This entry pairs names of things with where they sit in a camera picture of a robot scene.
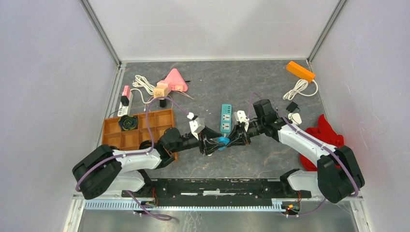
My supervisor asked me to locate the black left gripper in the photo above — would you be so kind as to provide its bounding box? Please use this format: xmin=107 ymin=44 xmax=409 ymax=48
xmin=170 ymin=125 xmax=225 ymax=155

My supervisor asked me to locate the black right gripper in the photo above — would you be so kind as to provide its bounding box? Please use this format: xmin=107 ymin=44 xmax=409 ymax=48
xmin=225 ymin=118 xmax=264 ymax=147

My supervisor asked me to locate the blue square plug adapter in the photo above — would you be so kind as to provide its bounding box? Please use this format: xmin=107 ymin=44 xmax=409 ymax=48
xmin=217 ymin=137 xmax=230 ymax=150

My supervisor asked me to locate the teal power strip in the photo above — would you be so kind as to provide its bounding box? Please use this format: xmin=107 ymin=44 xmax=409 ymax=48
xmin=220 ymin=104 xmax=232 ymax=137

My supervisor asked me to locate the black power adapter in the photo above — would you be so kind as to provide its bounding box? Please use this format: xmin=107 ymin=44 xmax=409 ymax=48
xmin=286 ymin=101 xmax=299 ymax=113

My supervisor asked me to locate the white square plug adapter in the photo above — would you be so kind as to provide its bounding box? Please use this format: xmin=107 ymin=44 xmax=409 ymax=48
xmin=288 ymin=113 xmax=302 ymax=126

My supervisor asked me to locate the black block plug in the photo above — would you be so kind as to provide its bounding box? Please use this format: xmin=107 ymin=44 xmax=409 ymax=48
xmin=159 ymin=99 xmax=167 ymax=108

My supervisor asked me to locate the pink triangular power strip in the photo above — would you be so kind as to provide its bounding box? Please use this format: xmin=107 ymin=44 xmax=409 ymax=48
xmin=163 ymin=68 xmax=188 ymax=92

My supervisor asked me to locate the beige cube adapter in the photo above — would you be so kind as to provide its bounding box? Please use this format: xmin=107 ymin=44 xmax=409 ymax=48
xmin=153 ymin=83 xmax=171 ymax=98

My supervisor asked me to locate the orange power strip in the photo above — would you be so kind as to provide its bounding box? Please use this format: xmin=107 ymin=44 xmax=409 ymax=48
xmin=286 ymin=61 xmax=315 ymax=83

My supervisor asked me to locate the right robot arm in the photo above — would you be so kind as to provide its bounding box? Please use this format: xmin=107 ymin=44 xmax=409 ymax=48
xmin=227 ymin=99 xmax=365 ymax=203

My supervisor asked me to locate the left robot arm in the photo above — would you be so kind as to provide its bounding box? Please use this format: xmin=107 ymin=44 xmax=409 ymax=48
xmin=72 ymin=127 xmax=222 ymax=200

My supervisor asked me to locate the pink plug adapter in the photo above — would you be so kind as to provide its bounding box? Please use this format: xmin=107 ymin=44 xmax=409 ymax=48
xmin=122 ymin=85 xmax=131 ymax=98

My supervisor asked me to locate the red cloth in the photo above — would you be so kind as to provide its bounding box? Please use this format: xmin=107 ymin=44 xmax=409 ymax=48
xmin=299 ymin=114 xmax=345 ymax=172

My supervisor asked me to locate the dark rolled cloth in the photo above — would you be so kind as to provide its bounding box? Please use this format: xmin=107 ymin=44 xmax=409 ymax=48
xmin=118 ymin=115 xmax=138 ymax=131

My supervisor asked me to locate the white power strip left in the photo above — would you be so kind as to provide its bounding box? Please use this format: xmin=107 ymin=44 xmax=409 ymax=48
xmin=117 ymin=92 xmax=133 ymax=117

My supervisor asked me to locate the orange wooden tray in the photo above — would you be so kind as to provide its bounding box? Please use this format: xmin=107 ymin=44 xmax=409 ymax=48
xmin=101 ymin=109 xmax=176 ymax=151

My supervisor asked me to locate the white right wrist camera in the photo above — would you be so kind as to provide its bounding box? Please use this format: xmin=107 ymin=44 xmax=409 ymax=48
xmin=233 ymin=110 xmax=249 ymax=132

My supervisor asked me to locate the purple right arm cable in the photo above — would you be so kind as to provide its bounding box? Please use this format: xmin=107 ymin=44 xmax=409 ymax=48
xmin=248 ymin=92 xmax=360 ymax=218

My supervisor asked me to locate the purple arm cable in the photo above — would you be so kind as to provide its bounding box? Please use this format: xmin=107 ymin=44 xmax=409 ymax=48
xmin=75 ymin=96 xmax=193 ymax=221
xmin=248 ymin=92 xmax=360 ymax=218

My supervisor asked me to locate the pink thin cord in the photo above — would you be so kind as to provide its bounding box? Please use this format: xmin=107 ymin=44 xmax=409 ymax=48
xmin=142 ymin=89 xmax=194 ymax=113

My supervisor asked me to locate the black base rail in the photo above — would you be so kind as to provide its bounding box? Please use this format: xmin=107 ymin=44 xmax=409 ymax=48
xmin=121 ymin=177 xmax=312 ymax=207

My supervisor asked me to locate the white coiled cable top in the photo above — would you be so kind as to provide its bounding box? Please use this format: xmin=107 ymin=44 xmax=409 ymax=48
xmin=282 ymin=78 xmax=319 ymax=101

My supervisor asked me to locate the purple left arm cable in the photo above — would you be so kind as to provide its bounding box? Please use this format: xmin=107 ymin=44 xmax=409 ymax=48
xmin=75 ymin=96 xmax=193 ymax=221

